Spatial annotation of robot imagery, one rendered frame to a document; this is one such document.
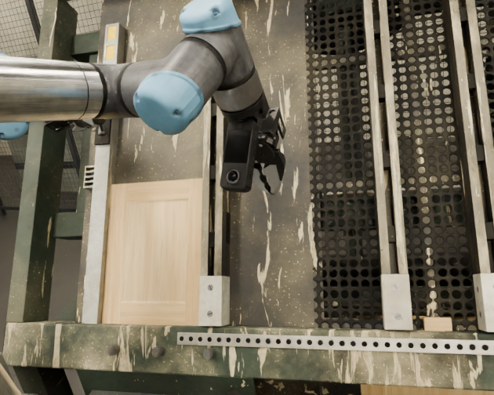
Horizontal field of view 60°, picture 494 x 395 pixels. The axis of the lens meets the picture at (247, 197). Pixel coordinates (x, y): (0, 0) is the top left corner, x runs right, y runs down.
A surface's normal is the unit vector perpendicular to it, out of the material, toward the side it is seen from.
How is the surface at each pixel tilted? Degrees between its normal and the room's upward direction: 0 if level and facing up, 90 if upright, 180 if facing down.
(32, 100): 114
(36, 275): 90
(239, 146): 58
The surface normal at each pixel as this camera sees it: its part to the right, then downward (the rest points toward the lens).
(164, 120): -0.45, 0.75
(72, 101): 0.74, 0.50
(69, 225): -0.25, -0.21
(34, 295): 0.97, -0.05
